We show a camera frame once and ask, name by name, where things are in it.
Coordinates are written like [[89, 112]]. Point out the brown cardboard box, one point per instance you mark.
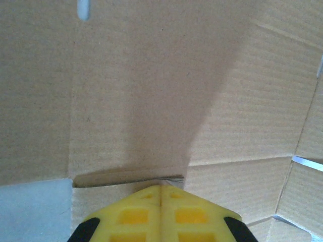
[[151, 75]]

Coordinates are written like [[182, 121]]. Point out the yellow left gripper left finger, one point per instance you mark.
[[131, 219]]

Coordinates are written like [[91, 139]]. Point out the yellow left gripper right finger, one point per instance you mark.
[[191, 219]]

